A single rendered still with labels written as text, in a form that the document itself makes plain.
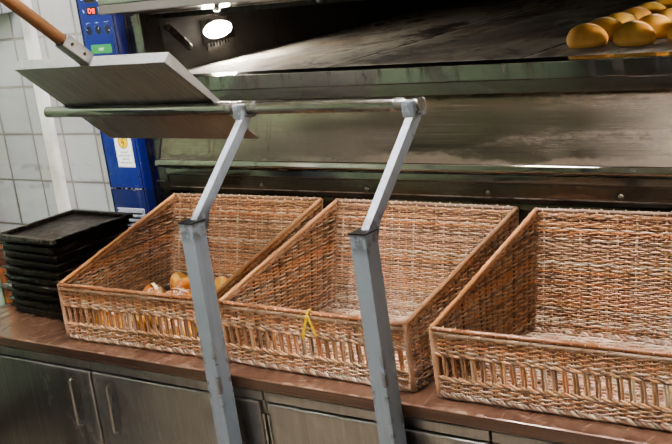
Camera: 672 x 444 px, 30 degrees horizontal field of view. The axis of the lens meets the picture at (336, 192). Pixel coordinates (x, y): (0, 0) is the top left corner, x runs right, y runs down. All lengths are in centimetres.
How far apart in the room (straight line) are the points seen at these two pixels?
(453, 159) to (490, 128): 12
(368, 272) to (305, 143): 88
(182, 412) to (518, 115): 106
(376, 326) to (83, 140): 167
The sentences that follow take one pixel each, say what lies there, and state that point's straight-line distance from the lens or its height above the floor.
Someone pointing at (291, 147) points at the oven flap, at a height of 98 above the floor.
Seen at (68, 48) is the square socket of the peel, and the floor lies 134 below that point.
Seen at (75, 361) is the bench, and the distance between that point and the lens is 333.
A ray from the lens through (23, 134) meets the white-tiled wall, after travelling 416.
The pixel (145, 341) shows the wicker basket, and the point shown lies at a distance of 317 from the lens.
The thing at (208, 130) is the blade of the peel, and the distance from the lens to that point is 315.
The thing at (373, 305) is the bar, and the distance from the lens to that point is 247.
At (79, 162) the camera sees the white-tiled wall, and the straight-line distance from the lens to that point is 397.
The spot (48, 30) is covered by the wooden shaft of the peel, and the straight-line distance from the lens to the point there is 299.
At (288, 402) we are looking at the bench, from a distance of 281.
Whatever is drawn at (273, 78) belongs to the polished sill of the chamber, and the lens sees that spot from 330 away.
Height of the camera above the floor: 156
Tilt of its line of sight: 12 degrees down
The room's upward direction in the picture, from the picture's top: 8 degrees counter-clockwise
